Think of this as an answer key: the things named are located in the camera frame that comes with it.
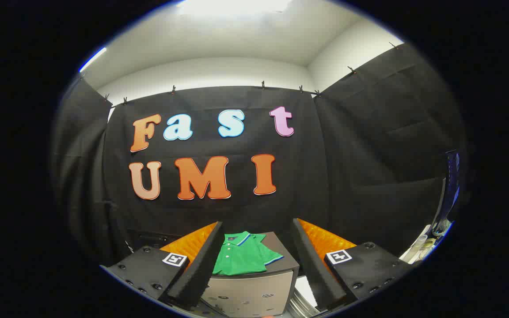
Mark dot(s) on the ceiling strip light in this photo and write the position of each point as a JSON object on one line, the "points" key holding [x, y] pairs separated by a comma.
{"points": [[92, 59]]}

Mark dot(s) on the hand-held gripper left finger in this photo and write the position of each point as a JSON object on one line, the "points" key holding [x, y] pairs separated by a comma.
{"points": [[195, 274]]}

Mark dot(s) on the blue and black upright object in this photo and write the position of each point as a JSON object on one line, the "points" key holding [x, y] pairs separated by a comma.
{"points": [[451, 190]]}

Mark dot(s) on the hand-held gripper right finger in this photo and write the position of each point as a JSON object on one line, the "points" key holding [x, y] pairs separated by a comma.
{"points": [[316, 274]]}

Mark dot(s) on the green polo shirt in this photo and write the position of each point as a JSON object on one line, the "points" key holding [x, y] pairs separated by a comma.
{"points": [[241, 258]]}

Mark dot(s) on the black backdrop cloth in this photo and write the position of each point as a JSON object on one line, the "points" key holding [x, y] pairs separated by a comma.
{"points": [[369, 176]]}

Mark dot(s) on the ceiling light panel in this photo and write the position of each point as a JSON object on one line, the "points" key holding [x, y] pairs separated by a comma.
{"points": [[232, 6]]}

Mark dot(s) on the white plastic container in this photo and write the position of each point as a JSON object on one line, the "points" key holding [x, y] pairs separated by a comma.
{"points": [[415, 248]]}

